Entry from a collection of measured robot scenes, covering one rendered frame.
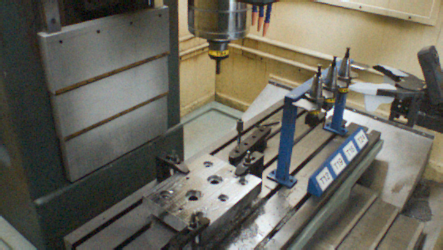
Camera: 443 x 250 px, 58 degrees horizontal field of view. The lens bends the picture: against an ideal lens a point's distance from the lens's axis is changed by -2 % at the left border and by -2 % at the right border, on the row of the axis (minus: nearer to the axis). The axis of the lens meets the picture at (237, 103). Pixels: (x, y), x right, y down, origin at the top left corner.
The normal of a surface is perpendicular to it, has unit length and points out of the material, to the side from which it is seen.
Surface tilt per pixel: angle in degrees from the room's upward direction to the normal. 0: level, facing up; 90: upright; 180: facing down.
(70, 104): 90
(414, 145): 24
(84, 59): 90
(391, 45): 90
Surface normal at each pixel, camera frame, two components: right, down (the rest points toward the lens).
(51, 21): 0.80, 0.31
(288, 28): -0.61, 0.32
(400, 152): -0.20, -0.67
